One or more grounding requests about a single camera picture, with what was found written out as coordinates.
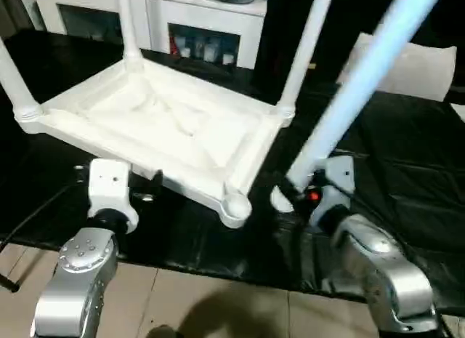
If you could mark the white flat board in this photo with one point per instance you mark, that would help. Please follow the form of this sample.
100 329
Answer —
459 112

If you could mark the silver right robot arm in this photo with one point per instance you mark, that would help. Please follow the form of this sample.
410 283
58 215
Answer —
392 280

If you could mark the black cabinet with gold label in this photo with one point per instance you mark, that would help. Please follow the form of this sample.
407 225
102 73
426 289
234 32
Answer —
276 32

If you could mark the white plastic table top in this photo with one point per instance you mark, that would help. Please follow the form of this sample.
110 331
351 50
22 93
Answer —
181 109

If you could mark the white cabinet with glass doors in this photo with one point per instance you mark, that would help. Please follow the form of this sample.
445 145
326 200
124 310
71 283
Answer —
156 11

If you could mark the white plastic table leg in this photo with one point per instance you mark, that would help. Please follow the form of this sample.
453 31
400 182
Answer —
12 83
127 25
345 91
305 51

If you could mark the dark brown rounded object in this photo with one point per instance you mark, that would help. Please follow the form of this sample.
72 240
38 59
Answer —
161 332

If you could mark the black metal rod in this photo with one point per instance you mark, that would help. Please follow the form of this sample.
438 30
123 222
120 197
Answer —
9 281

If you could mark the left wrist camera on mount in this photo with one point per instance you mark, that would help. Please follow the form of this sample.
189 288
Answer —
109 181

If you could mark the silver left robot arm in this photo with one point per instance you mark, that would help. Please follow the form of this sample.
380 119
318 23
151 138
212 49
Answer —
76 280

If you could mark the black work mat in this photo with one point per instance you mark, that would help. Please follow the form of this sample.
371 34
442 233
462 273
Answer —
218 250

